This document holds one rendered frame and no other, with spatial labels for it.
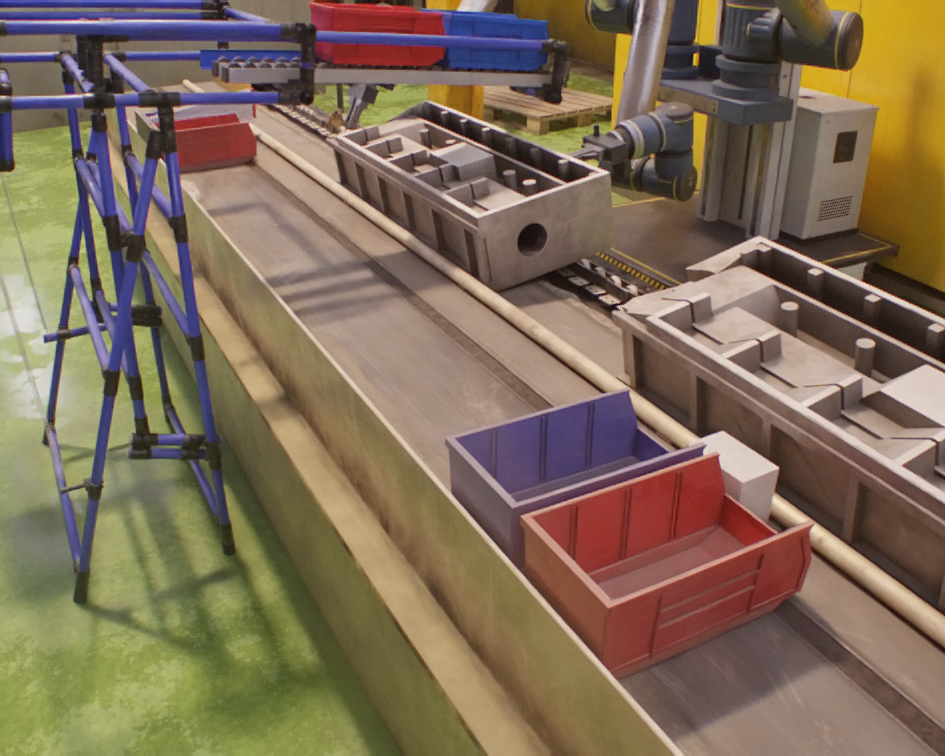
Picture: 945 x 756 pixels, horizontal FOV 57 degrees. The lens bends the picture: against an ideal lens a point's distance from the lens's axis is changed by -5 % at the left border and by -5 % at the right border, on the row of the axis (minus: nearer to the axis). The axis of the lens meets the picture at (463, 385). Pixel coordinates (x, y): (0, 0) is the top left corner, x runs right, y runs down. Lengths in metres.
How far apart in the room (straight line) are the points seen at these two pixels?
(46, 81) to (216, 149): 5.03
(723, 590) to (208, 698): 1.36
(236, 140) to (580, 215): 1.53
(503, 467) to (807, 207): 2.69
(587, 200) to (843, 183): 1.97
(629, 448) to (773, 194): 2.47
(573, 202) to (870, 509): 1.12
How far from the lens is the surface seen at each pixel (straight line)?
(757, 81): 3.45
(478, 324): 1.98
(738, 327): 1.62
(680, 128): 2.51
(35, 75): 8.26
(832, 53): 3.32
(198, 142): 3.31
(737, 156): 4.01
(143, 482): 2.93
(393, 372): 1.78
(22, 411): 3.50
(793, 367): 1.51
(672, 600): 1.10
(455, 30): 2.35
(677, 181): 2.57
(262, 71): 2.19
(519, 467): 1.37
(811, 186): 3.84
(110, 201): 2.12
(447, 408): 1.65
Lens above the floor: 1.58
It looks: 29 degrees down
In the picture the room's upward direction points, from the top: straight up
